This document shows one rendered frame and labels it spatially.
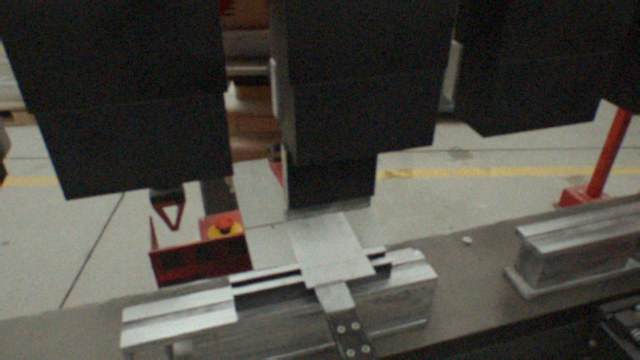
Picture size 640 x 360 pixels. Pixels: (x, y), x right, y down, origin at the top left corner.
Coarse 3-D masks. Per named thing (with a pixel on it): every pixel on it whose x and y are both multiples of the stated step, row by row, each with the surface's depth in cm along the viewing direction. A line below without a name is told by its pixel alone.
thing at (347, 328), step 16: (320, 288) 53; (336, 288) 53; (336, 304) 51; (352, 304) 51; (336, 320) 49; (352, 320) 49; (336, 336) 48; (352, 336) 48; (368, 336) 48; (352, 352) 46; (368, 352) 46
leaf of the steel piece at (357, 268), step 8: (336, 264) 57; (344, 264) 57; (352, 264) 57; (360, 264) 57; (368, 264) 57; (304, 272) 56; (312, 272) 56; (320, 272) 56; (328, 272) 56; (336, 272) 56; (344, 272) 56; (352, 272) 56; (360, 272) 56; (368, 272) 56; (312, 280) 55; (320, 280) 55; (328, 280) 55; (344, 280) 55
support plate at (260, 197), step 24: (240, 168) 76; (264, 168) 76; (240, 192) 70; (264, 192) 70; (264, 216) 65; (360, 216) 65; (264, 240) 61; (288, 240) 61; (360, 240) 61; (384, 240) 61; (264, 264) 57; (288, 264) 57
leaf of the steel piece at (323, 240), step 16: (288, 224) 63; (304, 224) 63; (320, 224) 63; (336, 224) 63; (304, 240) 61; (320, 240) 61; (336, 240) 61; (352, 240) 61; (304, 256) 58; (320, 256) 58; (336, 256) 58; (352, 256) 58
